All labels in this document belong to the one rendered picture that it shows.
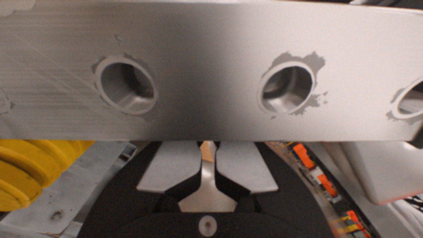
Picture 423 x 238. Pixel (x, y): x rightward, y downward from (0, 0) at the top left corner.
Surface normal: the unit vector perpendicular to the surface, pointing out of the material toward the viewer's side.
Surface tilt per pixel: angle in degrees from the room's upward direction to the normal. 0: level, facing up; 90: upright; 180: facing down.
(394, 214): 97
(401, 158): 90
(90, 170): 0
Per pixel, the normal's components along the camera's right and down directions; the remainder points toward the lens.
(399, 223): -0.65, -0.12
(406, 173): 0.01, 0.54
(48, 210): 0.73, -0.58
